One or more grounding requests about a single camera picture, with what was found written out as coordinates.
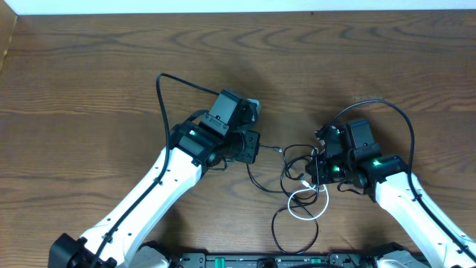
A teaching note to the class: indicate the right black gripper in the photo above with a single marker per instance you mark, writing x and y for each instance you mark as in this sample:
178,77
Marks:
315,171

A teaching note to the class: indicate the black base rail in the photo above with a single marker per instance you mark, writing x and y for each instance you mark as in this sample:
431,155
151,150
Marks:
390,255

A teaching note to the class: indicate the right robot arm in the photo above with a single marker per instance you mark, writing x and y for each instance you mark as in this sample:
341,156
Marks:
387,181

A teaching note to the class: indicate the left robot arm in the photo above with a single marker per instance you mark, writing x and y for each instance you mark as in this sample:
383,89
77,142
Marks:
115,240

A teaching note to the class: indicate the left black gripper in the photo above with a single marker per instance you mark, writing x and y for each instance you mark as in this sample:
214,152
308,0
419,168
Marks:
251,146

